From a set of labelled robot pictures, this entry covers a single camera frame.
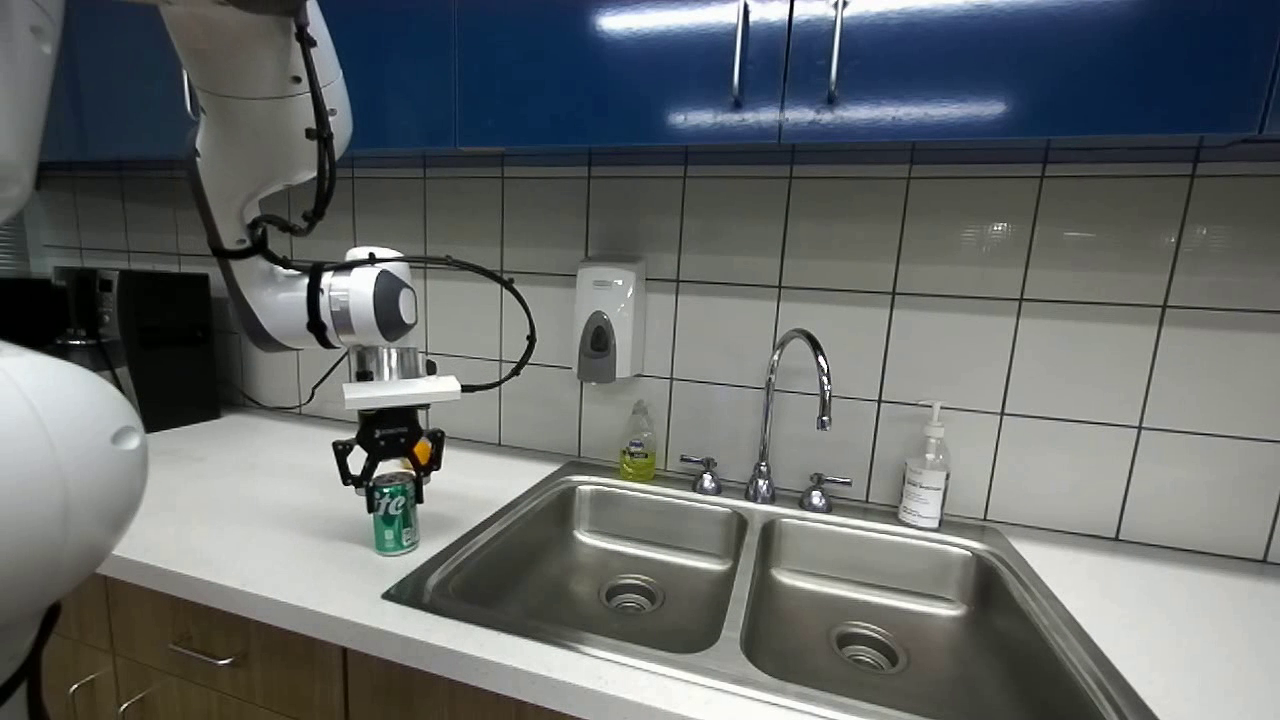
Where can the blue upper cabinets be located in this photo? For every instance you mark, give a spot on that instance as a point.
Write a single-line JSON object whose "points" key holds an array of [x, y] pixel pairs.
{"points": [[532, 64]]}

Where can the black countertop appliance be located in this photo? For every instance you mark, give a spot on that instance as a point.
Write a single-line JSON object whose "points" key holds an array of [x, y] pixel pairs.
{"points": [[162, 355]]}

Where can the green soda can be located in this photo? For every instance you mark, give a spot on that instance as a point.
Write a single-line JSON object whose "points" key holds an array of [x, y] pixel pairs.
{"points": [[394, 522]]}

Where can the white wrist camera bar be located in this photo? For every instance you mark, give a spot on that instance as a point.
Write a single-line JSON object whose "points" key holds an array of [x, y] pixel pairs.
{"points": [[402, 393]]}

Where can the orange fruit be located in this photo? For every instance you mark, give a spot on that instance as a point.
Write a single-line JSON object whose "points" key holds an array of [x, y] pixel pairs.
{"points": [[427, 454]]}

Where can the white wall soap dispenser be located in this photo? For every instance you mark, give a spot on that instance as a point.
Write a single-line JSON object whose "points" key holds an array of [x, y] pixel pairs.
{"points": [[605, 312]]}

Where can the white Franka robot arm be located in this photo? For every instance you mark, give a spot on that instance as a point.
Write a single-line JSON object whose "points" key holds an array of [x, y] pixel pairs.
{"points": [[254, 104]]}

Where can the chrome gooseneck faucet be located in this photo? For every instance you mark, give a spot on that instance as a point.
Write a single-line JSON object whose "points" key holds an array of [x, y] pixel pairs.
{"points": [[775, 384]]}

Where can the wooden lower cabinets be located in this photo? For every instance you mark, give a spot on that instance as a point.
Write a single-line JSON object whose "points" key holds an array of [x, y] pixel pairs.
{"points": [[265, 655]]}

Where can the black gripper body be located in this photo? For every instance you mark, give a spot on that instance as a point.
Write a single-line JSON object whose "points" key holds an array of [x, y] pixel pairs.
{"points": [[391, 431]]}

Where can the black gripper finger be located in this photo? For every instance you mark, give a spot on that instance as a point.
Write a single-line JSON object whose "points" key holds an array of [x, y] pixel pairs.
{"points": [[349, 463], [416, 481]]}

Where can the stainless steel double sink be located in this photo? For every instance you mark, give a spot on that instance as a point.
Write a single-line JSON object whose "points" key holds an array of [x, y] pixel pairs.
{"points": [[665, 535]]}

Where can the green dish soap bottle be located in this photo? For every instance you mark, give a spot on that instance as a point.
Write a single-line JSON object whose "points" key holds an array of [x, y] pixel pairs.
{"points": [[638, 463]]}

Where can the clear hand soap pump bottle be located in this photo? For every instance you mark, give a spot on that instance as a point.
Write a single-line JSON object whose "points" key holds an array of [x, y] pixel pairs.
{"points": [[922, 486]]}

